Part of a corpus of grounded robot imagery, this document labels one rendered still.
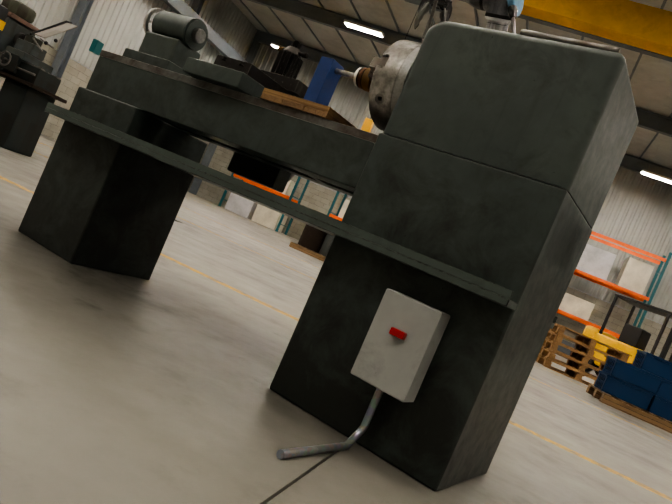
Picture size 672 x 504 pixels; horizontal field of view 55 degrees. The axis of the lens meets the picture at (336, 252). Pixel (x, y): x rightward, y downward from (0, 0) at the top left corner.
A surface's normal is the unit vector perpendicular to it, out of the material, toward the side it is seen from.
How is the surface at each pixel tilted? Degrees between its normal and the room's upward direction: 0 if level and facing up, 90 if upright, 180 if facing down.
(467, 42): 90
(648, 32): 90
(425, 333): 90
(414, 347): 90
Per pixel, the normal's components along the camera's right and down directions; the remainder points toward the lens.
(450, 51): -0.47, -0.19
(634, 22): -0.27, -0.11
